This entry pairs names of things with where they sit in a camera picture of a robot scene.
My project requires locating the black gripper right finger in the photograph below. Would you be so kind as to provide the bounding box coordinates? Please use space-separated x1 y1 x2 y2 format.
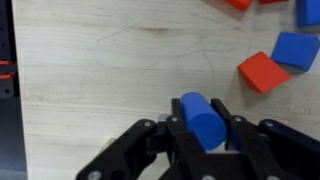
210 97 320 180

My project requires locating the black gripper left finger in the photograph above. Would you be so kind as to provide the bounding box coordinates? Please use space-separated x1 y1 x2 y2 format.
75 97 215 180

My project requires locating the blue cylinder block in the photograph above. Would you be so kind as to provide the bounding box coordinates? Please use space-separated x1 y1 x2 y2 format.
179 91 228 152

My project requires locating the red wedge block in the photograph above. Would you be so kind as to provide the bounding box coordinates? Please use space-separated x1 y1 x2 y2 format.
236 50 292 95

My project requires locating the blue cube block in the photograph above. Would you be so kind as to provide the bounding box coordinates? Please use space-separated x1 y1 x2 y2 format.
270 31 320 72

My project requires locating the blue wedge block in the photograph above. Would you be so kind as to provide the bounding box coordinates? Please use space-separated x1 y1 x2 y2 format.
295 0 320 29

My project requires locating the black orange clamp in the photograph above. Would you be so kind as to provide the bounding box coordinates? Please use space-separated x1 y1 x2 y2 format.
0 59 17 81

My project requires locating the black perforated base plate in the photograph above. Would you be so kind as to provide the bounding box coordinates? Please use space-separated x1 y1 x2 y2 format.
0 0 29 180

